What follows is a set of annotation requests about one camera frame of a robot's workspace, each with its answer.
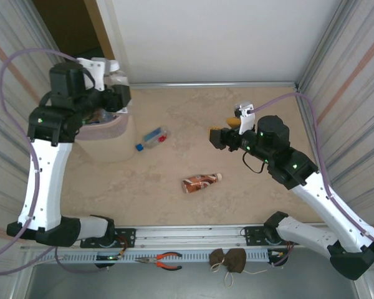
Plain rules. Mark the clear square bottle white cap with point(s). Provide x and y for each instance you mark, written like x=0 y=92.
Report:
x=113 y=66

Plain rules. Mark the pink beige waste bin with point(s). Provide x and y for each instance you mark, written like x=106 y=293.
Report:
x=118 y=146

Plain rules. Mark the brown label bottle white cap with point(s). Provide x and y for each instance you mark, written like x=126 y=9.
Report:
x=199 y=183

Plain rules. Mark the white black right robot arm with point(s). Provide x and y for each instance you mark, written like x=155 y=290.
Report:
x=324 y=205

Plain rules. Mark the flat clear bottle blue cap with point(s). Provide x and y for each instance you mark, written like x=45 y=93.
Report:
x=152 y=135

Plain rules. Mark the brown wooden door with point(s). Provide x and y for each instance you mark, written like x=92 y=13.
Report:
x=98 y=25

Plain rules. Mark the brown cloth pouch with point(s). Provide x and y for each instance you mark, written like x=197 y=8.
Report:
x=216 y=257
x=236 y=260

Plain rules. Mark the small circuit board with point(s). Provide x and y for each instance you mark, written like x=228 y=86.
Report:
x=109 y=257

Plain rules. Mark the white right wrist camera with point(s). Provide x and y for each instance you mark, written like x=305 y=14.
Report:
x=246 y=120

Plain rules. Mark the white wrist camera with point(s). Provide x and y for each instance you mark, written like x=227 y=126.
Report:
x=95 y=70
x=246 y=120

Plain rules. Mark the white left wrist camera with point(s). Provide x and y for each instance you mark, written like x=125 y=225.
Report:
x=95 y=70

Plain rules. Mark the aluminium table edge rail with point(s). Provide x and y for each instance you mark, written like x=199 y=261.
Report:
x=205 y=84

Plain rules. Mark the aluminium frame post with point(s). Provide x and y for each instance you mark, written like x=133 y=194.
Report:
x=322 y=43
x=44 y=34

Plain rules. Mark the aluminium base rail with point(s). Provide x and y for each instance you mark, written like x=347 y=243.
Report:
x=190 y=236

